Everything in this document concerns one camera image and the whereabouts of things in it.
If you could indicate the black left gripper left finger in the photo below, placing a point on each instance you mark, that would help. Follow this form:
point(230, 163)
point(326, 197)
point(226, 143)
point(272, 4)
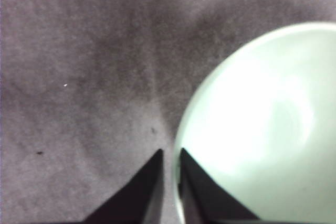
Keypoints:
point(136, 200)

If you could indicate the green ribbed bowl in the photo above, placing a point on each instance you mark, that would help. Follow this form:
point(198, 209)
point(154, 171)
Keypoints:
point(262, 103)

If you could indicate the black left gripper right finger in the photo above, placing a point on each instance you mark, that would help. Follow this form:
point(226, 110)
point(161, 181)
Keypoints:
point(207, 200)

